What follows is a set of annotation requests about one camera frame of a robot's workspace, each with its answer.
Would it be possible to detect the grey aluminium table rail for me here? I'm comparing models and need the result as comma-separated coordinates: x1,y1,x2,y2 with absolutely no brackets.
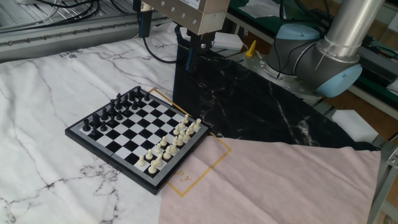
0,12,175,63

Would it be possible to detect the marble pink black cloth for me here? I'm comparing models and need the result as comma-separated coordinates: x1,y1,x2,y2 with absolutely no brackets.
0,23,382,224

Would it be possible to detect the dark power plug cable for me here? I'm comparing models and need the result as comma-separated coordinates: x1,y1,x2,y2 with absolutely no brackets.
142,36,178,65

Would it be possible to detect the white foam block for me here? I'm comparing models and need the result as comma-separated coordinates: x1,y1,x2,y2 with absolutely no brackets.
330,109,379,144

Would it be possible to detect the black gripper cable connector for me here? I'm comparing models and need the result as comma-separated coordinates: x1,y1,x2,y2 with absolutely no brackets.
132,0,154,39

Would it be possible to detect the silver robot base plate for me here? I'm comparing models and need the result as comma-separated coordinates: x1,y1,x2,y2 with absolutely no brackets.
241,51,326,103

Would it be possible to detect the tan Schunk gripper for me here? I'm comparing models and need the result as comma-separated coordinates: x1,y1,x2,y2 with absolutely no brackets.
141,0,231,73

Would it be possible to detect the white paper sheet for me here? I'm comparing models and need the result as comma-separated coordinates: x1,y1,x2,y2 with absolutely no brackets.
238,0,282,19

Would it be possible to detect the white zip tie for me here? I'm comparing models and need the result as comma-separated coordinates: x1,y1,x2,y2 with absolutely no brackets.
314,46,329,72

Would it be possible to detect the aluminium frame leg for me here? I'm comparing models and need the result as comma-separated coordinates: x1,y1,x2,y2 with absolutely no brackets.
366,133,398,224

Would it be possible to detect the yellow plastic tool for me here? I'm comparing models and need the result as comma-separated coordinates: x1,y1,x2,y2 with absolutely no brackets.
244,39,258,58

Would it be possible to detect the black cable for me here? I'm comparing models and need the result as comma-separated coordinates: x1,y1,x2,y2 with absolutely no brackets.
0,0,105,34

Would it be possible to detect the white power strip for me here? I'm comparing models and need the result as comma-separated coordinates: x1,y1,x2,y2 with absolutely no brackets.
179,27,244,52

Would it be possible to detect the black white folding chessboard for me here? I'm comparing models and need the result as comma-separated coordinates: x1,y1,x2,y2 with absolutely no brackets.
64,85,211,196

